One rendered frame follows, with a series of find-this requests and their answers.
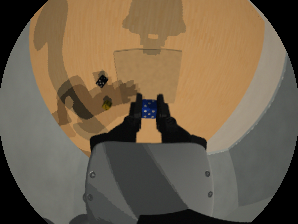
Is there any black die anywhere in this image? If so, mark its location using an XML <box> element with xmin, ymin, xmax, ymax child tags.
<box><xmin>96</xmin><ymin>75</ymin><xmax>108</xmax><ymax>88</ymax></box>

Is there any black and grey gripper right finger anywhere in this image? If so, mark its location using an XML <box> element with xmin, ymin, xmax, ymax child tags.
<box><xmin>156</xmin><ymin>94</ymin><xmax>207</xmax><ymax>149</ymax></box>

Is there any yellow die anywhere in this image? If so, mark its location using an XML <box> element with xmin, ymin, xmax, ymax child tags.
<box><xmin>102</xmin><ymin>100</ymin><xmax>112</xmax><ymax>111</ymax></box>

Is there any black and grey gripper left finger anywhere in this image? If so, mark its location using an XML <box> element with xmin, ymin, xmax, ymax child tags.
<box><xmin>90</xmin><ymin>93</ymin><xmax>142</xmax><ymax>151</ymax></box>

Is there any blue die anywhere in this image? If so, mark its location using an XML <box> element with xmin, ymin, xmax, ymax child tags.
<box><xmin>142</xmin><ymin>99</ymin><xmax>157</xmax><ymax>119</ymax></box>

